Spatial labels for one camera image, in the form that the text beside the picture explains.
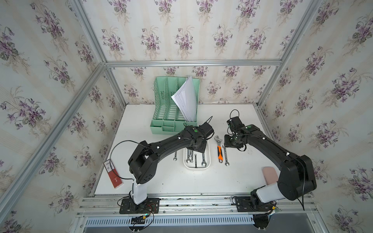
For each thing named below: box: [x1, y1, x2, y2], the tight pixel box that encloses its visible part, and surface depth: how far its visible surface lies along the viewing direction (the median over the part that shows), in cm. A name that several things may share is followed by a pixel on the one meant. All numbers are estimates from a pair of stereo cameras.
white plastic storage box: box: [183, 139, 212, 170], surface depth 90 cm
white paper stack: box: [170, 75, 197, 122], surface depth 95 cm
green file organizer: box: [150, 76, 201, 135], surface depth 103 cm
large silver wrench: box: [201, 152, 207, 167], surface depth 90 cm
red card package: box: [102, 158, 124, 189], surface depth 83 cm
